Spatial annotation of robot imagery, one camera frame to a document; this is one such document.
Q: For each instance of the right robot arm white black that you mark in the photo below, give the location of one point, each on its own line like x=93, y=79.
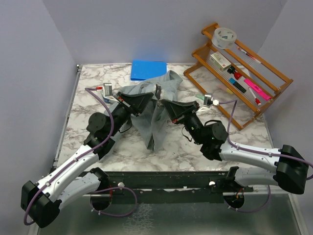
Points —
x=283, y=167

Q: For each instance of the mint green eraser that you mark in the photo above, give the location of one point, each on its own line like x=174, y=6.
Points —
x=200, y=96

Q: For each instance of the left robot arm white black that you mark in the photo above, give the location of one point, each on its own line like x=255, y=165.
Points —
x=42, y=201

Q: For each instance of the blue black highlighter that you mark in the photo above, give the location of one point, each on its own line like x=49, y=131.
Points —
x=237, y=85

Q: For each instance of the white green small box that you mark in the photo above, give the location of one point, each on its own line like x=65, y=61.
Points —
x=219, y=61

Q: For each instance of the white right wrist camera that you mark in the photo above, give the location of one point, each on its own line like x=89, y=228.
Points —
x=208, y=102

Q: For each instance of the wooden two-tier rack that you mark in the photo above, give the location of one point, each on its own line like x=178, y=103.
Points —
x=253, y=81

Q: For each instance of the blue paper sheet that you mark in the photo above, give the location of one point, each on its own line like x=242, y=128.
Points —
x=142, y=70

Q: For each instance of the clear tape roll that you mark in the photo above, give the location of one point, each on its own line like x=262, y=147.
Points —
x=224, y=38

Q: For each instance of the pink highlighter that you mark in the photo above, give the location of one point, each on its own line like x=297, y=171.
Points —
x=257, y=89

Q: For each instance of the grey zip-up jacket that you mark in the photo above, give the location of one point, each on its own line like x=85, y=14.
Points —
x=151, y=124

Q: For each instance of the red white marker pen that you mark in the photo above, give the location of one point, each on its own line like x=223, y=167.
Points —
x=257, y=101

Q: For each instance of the yellow highlighter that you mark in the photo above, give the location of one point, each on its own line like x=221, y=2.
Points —
x=229, y=91

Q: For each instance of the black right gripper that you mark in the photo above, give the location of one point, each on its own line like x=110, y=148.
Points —
x=176, y=110

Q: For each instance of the aluminium frame rail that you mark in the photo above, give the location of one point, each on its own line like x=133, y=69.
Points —
x=264, y=211

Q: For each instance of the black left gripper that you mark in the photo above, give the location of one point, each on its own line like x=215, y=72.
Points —
x=138, y=102

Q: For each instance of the red pen on top shelf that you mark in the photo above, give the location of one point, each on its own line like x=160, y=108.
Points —
x=248, y=54

